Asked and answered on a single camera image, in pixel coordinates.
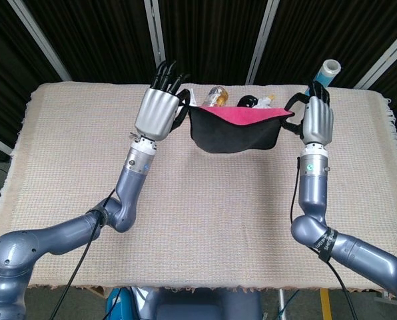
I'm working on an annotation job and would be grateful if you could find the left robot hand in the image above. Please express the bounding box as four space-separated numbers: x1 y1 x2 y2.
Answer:
134 60 193 141

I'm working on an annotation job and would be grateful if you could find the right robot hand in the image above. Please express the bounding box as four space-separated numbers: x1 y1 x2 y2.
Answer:
281 81 335 147

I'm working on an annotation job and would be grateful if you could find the pink and black cloth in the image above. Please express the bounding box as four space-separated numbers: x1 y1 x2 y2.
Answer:
187 105 295 155

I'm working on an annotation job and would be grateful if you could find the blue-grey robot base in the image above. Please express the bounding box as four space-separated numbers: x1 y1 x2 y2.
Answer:
141 287 264 320

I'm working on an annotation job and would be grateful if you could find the amber tea bottle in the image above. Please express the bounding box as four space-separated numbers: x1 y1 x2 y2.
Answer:
203 85 230 109

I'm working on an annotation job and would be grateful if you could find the black white plush penguin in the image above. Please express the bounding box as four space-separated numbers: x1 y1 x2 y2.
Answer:
236 94 276 110

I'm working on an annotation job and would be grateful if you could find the black pleated curtain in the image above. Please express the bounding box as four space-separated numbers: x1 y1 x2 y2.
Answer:
0 0 397 147

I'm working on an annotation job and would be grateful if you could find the beige woven tablecloth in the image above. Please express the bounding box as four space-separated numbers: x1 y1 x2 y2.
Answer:
0 81 397 296

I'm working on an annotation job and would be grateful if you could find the blue plastic object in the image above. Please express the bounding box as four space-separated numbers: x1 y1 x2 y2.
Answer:
105 287 143 320

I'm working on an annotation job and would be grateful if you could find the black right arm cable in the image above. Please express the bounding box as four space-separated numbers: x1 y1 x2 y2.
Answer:
288 158 352 296

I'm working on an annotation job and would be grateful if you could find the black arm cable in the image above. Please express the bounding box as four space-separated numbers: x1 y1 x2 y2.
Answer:
288 158 352 296
50 188 117 320

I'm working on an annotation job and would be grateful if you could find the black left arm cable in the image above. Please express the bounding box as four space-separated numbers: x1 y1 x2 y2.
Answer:
50 188 117 320

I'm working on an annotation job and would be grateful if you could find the thin blue cable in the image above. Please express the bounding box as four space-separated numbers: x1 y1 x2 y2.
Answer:
284 289 300 319

